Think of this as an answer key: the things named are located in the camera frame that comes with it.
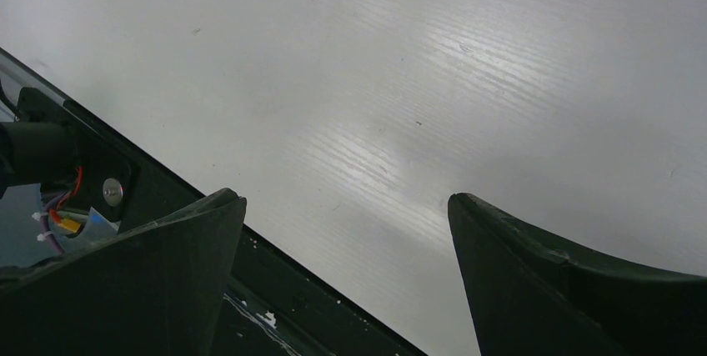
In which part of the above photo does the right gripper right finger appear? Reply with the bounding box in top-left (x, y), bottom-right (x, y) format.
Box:
top-left (448, 193), bottom-right (706, 355)

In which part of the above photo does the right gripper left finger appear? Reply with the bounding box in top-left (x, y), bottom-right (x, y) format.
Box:
top-left (1, 188), bottom-right (247, 355)

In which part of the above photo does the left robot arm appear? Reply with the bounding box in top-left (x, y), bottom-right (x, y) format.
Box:
top-left (1, 87), bottom-right (80, 195)

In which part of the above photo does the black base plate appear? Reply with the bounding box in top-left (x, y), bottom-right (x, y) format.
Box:
top-left (40, 100), bottom-right (419, 355)

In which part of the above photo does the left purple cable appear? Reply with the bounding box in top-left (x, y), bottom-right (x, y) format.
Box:
top-left (32, 190), bottom-right (70, 255)

